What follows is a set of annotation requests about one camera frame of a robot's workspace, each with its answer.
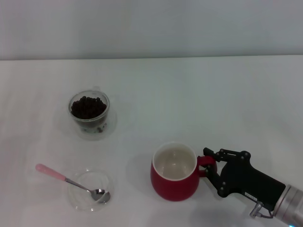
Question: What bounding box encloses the glass jar of coffee beans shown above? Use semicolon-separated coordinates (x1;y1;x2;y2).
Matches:
68;85;111;133

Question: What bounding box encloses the pink handled metal spoon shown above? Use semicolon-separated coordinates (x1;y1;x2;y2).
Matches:
35;163;111;204

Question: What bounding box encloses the heap of coffee beans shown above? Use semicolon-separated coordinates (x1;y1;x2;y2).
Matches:
71;95;107;120

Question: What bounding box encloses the red mug white inside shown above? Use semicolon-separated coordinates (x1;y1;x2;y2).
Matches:
150;141;217;202

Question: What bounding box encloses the right arm wrist cable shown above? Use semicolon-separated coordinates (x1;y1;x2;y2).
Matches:
248;200;273;219

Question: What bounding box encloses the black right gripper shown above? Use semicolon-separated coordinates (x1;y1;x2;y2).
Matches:
203;147;286;211

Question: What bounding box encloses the round clear glass lid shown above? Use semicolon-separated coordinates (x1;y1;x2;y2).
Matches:
67;167;116;212

